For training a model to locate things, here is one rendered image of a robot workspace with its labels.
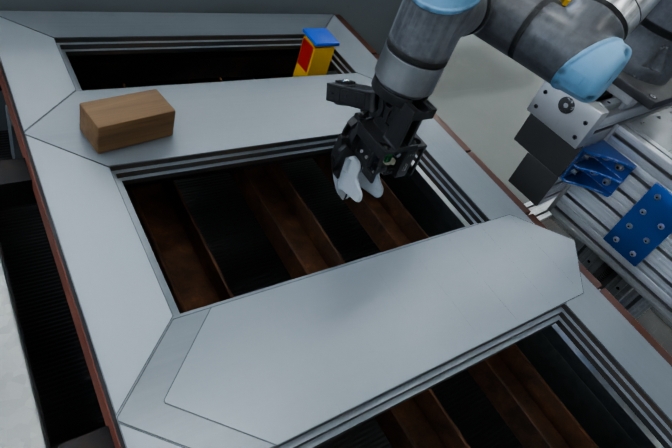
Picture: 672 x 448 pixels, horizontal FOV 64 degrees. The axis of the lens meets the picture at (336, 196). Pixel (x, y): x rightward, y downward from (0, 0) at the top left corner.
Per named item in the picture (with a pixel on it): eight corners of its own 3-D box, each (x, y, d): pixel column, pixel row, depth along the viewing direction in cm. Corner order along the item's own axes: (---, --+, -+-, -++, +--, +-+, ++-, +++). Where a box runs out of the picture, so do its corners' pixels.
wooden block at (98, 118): (97, 155, 78) (98, 127, 74) (79, 129, 80) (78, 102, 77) (173, 135, 85) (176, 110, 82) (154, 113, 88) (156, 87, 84)
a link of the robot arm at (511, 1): (530, 49, 70) (491, 67, 62) (461, 6, 73) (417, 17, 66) (565, -8, 64) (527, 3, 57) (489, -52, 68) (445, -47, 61)
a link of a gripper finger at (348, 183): (342, 225, 76) (364, 177, 70) (321, 195, 79) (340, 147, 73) (360, 220, 77) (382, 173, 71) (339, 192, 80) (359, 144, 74)
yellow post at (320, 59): (293, 120, 126) (315, 48, 113) (283, 107, 128) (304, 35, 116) (311, 118, 128) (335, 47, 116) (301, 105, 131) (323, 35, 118)
